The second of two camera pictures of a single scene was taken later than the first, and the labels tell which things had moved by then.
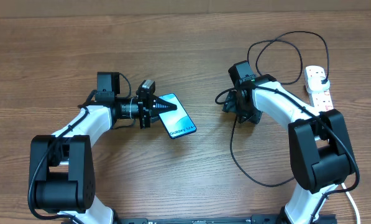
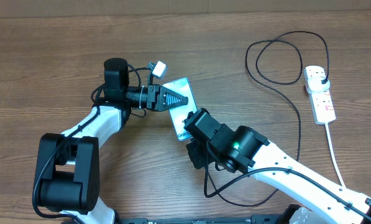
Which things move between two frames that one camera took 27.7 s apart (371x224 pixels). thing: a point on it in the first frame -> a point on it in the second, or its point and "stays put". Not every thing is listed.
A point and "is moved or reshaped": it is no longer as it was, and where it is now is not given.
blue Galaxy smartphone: x=176 y=121 is moved or reshaped
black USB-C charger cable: x=271 y=40 -> x=247 y=205
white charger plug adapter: x=317 y=83 stays put
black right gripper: x=254 y=116 -> x=199 y=160
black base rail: x=254 y=219 stays put
